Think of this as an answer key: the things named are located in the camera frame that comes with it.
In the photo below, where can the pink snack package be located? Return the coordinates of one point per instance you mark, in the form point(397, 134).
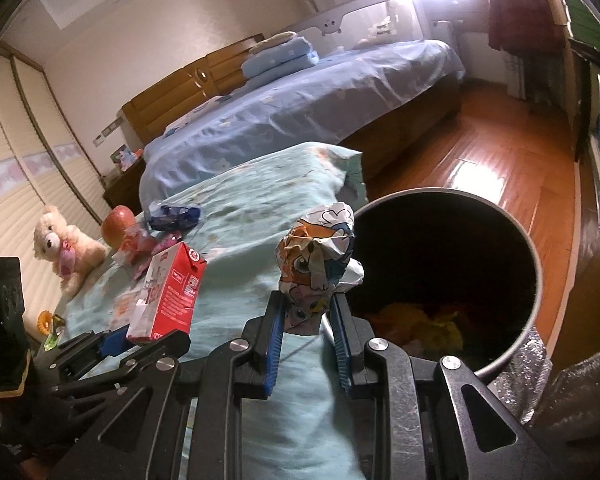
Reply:
point(138, 247)

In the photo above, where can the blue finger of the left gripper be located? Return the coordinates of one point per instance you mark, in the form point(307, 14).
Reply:
point(115, 342)

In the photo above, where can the folded blue blanket stack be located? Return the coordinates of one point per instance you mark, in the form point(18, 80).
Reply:
point(276, 51)

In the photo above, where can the dark wooden nightstand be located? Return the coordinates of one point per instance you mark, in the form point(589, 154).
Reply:
point(124, 190)

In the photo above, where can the wooden headboard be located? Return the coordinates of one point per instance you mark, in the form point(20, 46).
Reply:
point(216, 74)

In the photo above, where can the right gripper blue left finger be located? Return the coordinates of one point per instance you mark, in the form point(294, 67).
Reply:
point(273, 332)

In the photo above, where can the red apple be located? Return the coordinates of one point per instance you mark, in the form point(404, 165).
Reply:
point(115, 224)

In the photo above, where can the red milk carton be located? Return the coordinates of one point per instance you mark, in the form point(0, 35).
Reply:
point(168, 296)

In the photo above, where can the teal floral bed sheet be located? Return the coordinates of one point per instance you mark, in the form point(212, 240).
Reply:
point(205, 415)

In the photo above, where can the black tv cabinet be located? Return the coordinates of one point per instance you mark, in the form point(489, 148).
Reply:
point(597, 145)

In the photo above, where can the orange ring toy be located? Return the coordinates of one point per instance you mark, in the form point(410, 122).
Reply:
point(45, 322)

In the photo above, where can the blue bed with sheet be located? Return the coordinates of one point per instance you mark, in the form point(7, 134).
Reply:
point(326, 102)

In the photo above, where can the black round trash bin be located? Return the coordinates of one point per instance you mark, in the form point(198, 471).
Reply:
point(439, 248)

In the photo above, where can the cartoon snack wrapper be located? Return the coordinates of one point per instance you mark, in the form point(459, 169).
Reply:
point(315, 261)

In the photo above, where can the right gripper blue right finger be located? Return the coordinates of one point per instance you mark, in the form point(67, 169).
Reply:
point(339, 335)

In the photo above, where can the blue snack package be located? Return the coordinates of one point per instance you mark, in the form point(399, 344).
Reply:
point(166, 217)

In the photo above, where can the cream teddy bear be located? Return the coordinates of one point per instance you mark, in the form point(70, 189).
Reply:
point(72, 253)

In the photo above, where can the grey bed guard rail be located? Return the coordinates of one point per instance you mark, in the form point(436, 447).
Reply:
point(358, 23)

